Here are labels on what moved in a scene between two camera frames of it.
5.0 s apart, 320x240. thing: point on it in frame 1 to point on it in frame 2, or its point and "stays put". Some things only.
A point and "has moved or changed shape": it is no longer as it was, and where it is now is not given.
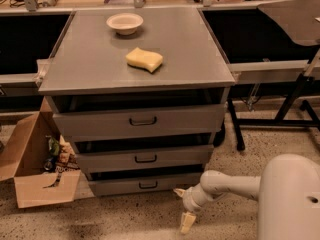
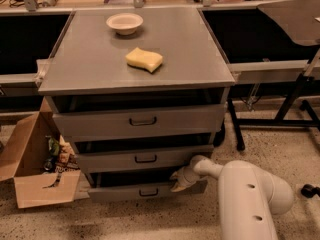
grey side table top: [297, 18] stays put
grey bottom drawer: [106, 184] has moved or changed shape
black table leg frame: [282, 118] stays put
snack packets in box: [61, 159] stays put
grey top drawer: [134, 122] stays put
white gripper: [189, 200] to [187, 177]
